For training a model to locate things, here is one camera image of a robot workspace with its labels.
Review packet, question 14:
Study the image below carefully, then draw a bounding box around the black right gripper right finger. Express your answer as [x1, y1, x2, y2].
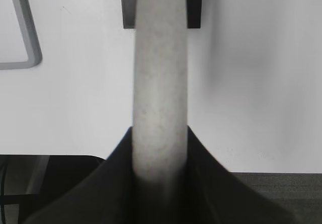
[186, 128, 299, 223]

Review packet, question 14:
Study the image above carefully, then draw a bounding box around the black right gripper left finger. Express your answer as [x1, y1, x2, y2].
[24, 126, 138, 224]

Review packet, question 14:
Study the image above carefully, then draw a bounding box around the white-handled kitchen knife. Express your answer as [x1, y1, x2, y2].
[132, 0, 188, 183]

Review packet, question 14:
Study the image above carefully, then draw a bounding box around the white grey-rimmed cutting board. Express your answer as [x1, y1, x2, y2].
[1, 0, 42, 70]

